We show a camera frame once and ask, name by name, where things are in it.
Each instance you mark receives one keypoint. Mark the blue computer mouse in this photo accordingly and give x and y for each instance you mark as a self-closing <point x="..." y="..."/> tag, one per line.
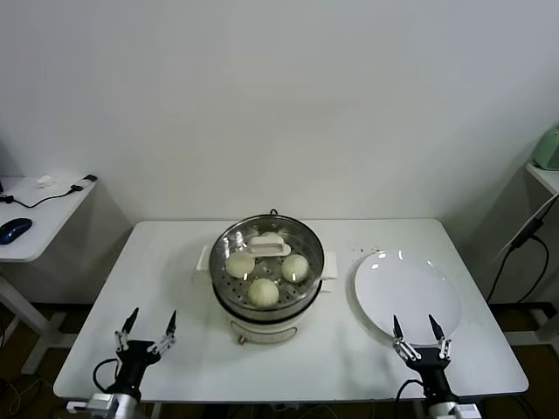
<point x="15" y="230"/>

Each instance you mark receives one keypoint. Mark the white round plate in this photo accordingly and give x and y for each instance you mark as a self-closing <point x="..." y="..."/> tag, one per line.
<point x="406" y="292"/>

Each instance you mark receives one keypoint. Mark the pale green appliance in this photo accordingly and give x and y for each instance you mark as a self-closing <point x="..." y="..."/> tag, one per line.
<point x="548" y="148"/>

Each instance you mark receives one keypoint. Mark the small black flat device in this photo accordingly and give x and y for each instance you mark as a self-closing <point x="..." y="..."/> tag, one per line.
<point x="89" y="177"/>

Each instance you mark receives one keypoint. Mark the white side desk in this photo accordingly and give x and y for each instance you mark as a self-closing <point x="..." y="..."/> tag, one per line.
<point x="48" y="218"/>

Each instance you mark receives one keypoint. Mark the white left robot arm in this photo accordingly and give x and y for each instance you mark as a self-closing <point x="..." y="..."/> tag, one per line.
<point x="126" y="408"/>

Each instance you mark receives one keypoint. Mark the stainless steel steamer basket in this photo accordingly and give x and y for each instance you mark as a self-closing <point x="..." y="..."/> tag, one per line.
<point x="316" y="266"/>

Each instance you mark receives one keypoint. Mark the white electric cooker base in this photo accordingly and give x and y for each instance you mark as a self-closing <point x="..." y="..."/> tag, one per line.
<point x="262" y="327"/>

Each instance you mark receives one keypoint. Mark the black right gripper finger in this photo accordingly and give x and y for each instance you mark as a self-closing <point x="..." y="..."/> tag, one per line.
<point x="404" y="347"/>
<point x="444" y="347"/>

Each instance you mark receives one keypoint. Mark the white desk with appliance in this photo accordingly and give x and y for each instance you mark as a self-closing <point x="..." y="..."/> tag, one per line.
<point x="546" y="179"/>

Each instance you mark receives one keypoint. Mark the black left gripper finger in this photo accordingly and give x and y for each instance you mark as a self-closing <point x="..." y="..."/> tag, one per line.
<point x="122" y="338"/>
<point x="168" y="338"/>

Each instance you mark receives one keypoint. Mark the black power adapter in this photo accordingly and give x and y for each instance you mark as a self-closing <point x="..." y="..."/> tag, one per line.
<point x="526" y="233"/>

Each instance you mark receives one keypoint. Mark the white steamed baozi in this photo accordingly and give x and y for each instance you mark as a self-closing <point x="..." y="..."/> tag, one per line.
<point x="295" y="268"/>
<point x="273" y="235"/>
<point x="263" y="293"/>
<point x="239" y="266"/>

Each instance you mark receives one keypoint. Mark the round glass pot lid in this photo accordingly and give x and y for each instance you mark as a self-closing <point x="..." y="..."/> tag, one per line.
<point x="271" y="249"/>

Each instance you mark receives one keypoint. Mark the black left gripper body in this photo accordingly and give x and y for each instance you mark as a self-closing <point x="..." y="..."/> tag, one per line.
<point x="133" y="360"/>

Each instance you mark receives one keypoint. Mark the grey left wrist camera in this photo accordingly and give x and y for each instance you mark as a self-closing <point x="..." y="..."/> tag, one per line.
<point x="101" y="402"/>

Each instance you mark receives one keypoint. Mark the small white case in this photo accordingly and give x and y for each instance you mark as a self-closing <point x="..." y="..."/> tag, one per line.
<point x="43" y="180"/>

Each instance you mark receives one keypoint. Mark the dark crumbs scatter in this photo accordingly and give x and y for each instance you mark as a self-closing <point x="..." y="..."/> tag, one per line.
<point x="360" y="249"/>

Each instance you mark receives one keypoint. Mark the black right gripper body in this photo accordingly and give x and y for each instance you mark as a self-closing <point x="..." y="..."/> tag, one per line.
<point x="432" y="366"/>

